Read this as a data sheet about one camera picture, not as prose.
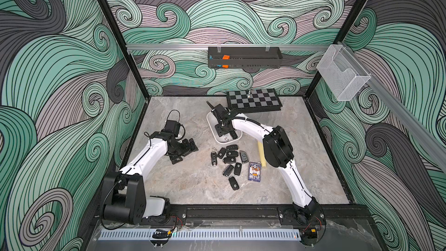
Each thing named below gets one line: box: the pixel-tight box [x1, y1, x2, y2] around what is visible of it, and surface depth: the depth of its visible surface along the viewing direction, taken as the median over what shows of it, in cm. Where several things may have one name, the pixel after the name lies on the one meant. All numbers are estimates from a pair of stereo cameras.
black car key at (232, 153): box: [226, 149, 239, 157], surface depth 94 cm
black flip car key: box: [222, 164, 235, 177], surface depth 87 cm
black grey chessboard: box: [226, 87, 283, 113], surface depth 116 cm
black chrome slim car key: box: [210, 151, 218, 167], surface depth 91 cm
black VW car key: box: [234, 162, 242, 176], surface depth 88 cm
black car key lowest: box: [228, 176, 240, 191], surface depth 83 cm
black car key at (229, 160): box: [222, 156, 236, 164], surface depth 92 cm
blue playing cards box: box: [247, 161, 262, 183], surface depth 87 cm
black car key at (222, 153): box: [217, 146, 228, 160], surface depth 94 cm
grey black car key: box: [239, 149, 250, 164], surface depth 92 cm
